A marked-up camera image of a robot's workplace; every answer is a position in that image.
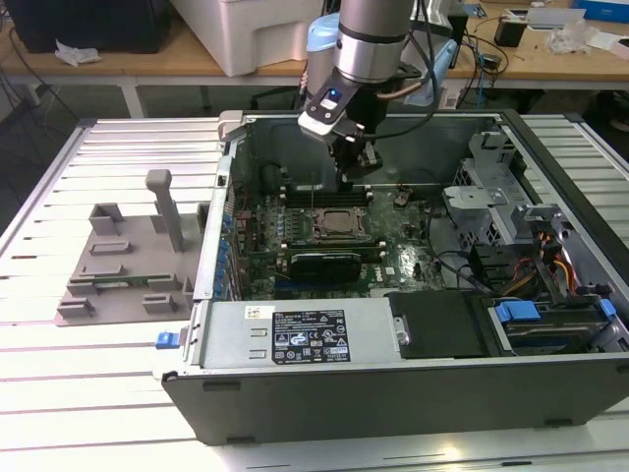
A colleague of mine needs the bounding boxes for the silver CPU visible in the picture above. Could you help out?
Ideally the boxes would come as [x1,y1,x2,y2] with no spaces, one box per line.
[319,209,364,231]

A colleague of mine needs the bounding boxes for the metal socket cover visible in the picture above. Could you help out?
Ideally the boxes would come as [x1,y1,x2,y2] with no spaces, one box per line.
[314,207,369,239]

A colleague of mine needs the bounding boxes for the black RAM slot row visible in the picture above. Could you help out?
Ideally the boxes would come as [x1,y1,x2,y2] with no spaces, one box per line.
[282,237,384,252]
[283,185,373,207]

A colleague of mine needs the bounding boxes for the metal drive cage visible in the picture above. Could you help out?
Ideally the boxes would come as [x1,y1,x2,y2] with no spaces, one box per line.
[440,128,579,257]

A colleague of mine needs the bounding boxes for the white plastic box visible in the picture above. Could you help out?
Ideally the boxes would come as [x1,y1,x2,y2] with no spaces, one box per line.
[171,0,343,78]

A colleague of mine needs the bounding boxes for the green motherboard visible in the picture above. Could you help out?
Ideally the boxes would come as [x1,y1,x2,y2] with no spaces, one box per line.
[230,184,443,299]

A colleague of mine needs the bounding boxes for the small black box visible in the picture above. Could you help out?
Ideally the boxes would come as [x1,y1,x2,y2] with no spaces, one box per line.
[493,14,528,48]

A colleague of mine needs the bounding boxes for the black graphics card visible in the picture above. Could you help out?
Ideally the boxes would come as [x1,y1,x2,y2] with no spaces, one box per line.
[289,251,363,285]

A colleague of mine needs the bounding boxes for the wooden desk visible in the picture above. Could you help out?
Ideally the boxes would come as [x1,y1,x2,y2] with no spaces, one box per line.
[0,19,309,89]
[449,0,629,92]

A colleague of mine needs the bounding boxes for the flat grey white box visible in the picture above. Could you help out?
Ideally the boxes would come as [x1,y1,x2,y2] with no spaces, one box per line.
[525,7,586,30]

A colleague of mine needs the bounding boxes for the clear plastic bags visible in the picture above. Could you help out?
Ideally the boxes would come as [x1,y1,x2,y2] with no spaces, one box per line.
[549,22,599,53]

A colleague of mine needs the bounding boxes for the black drive cover plate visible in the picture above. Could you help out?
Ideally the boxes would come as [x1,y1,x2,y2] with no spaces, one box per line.
[385,292,490,360]

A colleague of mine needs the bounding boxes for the black power supply label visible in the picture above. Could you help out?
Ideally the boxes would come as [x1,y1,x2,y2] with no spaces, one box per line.
[271,309,351,365]

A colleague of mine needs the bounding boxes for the hard disk in blue carrier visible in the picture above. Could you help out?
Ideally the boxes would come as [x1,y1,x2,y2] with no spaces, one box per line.
[490,297,618,355]

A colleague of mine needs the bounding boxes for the blue cardboard box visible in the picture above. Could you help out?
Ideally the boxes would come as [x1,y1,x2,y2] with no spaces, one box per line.
[572,0,629,24]

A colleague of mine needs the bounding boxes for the grey parts rack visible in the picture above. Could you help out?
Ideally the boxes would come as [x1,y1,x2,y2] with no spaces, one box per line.
[54,169,212,328]

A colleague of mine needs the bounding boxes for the silver power supply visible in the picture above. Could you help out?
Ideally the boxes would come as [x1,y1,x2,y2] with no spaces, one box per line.
[199,300,402,370]

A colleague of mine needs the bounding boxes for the black open PC case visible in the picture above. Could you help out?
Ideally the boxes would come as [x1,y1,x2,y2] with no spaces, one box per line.
[151,108,629,446]

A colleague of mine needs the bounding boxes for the large black box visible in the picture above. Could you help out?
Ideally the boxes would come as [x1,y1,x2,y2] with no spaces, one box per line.
[9,0,173,54]

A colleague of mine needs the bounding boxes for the crumpled white paper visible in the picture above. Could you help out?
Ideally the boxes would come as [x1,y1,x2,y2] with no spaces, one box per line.
[54,38,102,68]

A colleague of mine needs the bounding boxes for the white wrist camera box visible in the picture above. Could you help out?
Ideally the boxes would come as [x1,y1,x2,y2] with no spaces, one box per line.
[297,81,364,145]

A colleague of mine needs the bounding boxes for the black camera cable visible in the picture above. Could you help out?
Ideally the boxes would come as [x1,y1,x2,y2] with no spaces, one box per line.
[375,0,443,140]

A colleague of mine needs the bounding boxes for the grey case handle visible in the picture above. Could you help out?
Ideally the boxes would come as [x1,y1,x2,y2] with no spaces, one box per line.
[217,110,247,144]

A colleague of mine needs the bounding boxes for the yellow red wire bundle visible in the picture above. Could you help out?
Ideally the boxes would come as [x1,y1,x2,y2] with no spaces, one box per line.
[508,230,577,296]

